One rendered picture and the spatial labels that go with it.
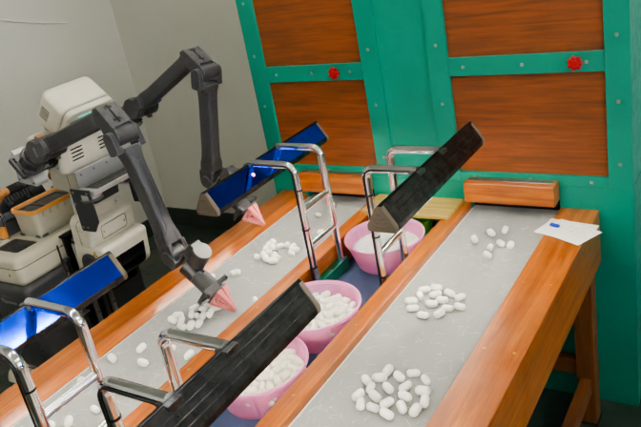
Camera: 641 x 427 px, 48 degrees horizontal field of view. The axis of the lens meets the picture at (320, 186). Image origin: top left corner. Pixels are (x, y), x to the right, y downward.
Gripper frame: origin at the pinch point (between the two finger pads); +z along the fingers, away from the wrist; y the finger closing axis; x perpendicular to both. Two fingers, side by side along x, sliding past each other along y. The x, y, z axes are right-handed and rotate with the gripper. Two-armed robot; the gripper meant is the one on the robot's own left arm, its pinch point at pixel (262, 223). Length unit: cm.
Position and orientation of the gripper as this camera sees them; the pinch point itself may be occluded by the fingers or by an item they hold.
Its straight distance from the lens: 249.5
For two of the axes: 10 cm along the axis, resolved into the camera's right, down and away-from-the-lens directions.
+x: -4.1, 6.6, 6.3
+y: 5.1, -4.0, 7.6
